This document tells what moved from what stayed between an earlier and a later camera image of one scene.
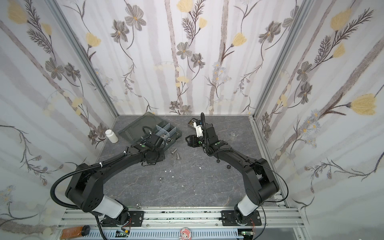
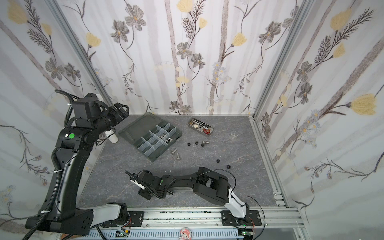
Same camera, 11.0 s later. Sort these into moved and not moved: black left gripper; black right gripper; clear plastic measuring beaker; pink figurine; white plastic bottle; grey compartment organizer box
Moved: black left gripper; black right gripper
Not moved: pink figurine; white plastic bottle; clear plastic measuring beaker; grey compartment organizer box
